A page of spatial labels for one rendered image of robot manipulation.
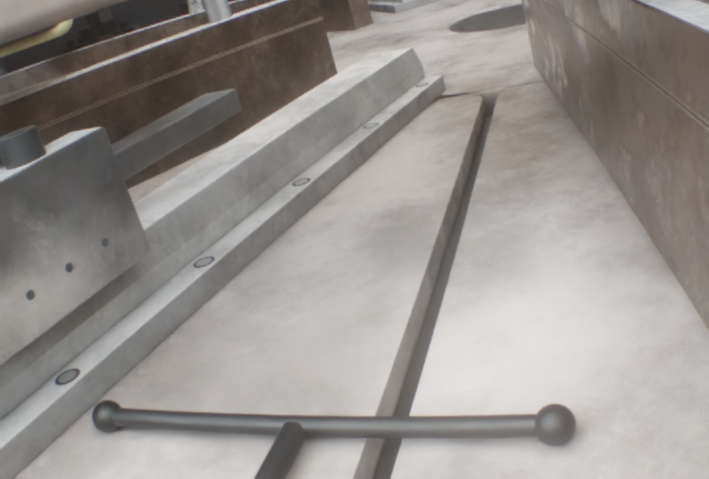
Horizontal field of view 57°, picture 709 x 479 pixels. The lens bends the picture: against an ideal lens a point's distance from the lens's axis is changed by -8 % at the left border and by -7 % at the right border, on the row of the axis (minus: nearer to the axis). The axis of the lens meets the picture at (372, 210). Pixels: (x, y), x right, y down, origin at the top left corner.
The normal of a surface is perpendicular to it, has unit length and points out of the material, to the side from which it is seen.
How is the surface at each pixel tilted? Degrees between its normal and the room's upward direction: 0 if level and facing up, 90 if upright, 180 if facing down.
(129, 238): 90
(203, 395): 0
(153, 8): 90
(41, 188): 90
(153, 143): 90
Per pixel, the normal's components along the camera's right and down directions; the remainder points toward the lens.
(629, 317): -0.25, -0.90
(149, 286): 0.87, -0.03
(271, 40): 0.63, 0.15
